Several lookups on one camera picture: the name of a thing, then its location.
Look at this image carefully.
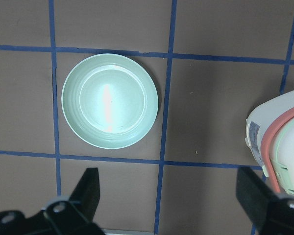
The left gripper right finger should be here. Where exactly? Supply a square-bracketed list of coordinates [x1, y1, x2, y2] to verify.
[236, 167, 294, 235]

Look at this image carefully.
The green plate near left arm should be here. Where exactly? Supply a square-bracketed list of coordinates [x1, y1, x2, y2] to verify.
[61, 53, 159, 149]

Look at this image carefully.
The white rice cooker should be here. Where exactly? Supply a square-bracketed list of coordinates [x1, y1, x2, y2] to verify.
[245, 91, 294, 196]

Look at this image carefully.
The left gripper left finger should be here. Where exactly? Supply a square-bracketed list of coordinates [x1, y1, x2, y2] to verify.
[0, 168, 104, 235]

